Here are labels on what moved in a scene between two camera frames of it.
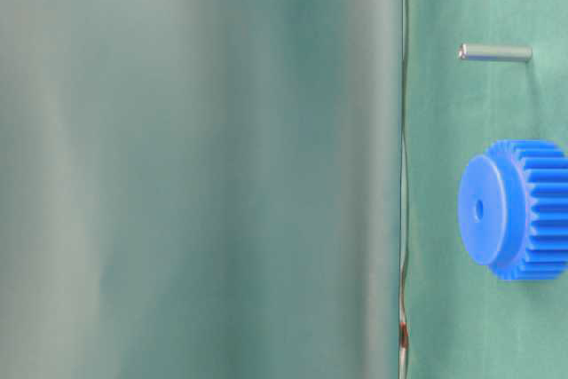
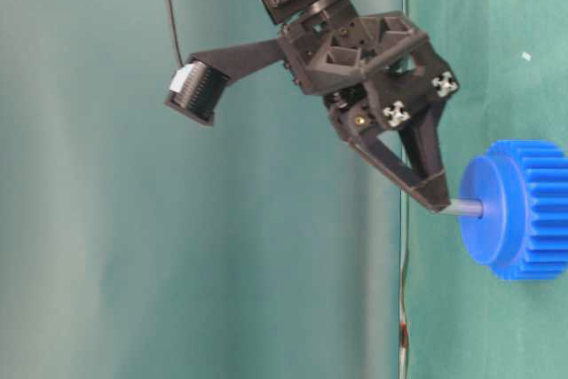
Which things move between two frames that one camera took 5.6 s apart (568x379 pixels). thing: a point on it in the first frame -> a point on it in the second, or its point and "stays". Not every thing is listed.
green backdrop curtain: x=201 y=165 stays
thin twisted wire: x=405 y=335 stays
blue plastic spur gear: x=513 y=209 stays
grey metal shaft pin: x=495 y=52 -> x=465 y=207
